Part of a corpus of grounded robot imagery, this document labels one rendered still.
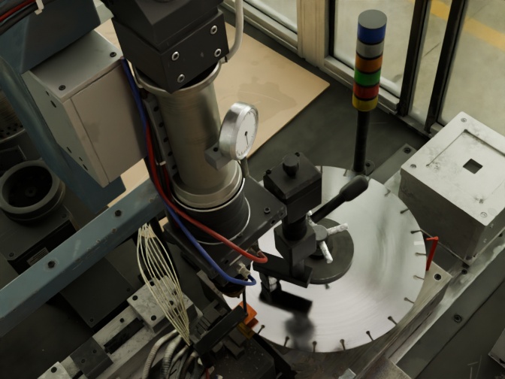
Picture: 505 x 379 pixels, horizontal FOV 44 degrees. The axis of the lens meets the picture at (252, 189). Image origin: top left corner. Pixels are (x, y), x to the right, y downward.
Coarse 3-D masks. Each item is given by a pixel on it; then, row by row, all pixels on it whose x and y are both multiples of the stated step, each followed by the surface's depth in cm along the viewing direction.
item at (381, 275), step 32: (384, 192) 104; (352, 224) 101; (384, 224) 100; (416, 224) 100; (384, 256) 97; (416, 256) 96; (256, 288) 96; (288, 288) 95; (320, 288) 95; (352, 288) 94; (384, 288) 94; (416, 288) 93; (256, 320) 93; (288, 320) 92; (320, 320) 92; (352, 320) 91; (384, 320) 91; (320, 352) 89
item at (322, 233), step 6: (312, 222) 96; (318, 228) 94; (324, 228) 94; (336, 228) 95; (342, 228) 95; (348, 228) 95; (318, 234) 94; (324, 234) 94; (330, 234) 95; (318, 240) 93; (324, 240) 93; (318, 246) 95; (324, 246) 93; (324, 252) 93; (330, 258) 92
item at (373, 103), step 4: (352, 96) 111; (376, 96) 109; (352, 100) 112; (356, 100) 110; (360, 100) 109; (364, 100) 109; (368, 100) 109; (372, 100) 109; (376, 100) 111; (352, 104) 112; (356, 104) 111; (360, 104) 110; (364, 104) 110; (368, 104) 110; (372, 104) 110; (376, 104) 112; (356, 108) 112; (360, 108) 111; (364, 108) 111; (368, 108) 111; (372, 108) 111
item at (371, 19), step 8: (360, 16) 98; (368, 16) 98; (376, 16) 97; (384, 16) 97; (360, 24) 97; (368, 24) 96; (376, 24) 96; (384, 24) 96; (360, 32) 98; (368, 32) 97; (376, 32) 97; (384, 32) 98; (360, 40) 99; (368, 40) 98; (376, 40) 98
